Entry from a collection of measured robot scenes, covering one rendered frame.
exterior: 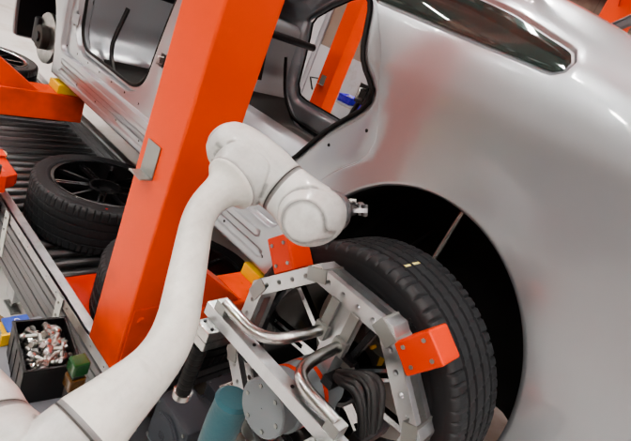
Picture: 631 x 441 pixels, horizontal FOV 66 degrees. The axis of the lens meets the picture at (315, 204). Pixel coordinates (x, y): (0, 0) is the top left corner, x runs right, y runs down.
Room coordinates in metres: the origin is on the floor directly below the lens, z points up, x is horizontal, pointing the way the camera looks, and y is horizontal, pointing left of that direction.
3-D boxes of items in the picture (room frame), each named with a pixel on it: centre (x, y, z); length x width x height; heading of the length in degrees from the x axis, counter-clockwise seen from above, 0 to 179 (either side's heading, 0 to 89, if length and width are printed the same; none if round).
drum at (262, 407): (0.90, -0.12, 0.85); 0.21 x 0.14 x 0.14; 144
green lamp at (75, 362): (0.94, 0.38, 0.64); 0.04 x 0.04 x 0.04; 54
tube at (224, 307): (0.92, -0.01, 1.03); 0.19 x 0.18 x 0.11; 144
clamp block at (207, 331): (0.89, 0.09, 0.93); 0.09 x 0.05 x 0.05; 144
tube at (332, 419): (0.80, -0.17, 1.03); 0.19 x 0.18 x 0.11; 144
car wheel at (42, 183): (2.20, 1.00, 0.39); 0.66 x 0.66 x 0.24
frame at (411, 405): (0.96, -0.17, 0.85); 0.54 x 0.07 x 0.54; 54
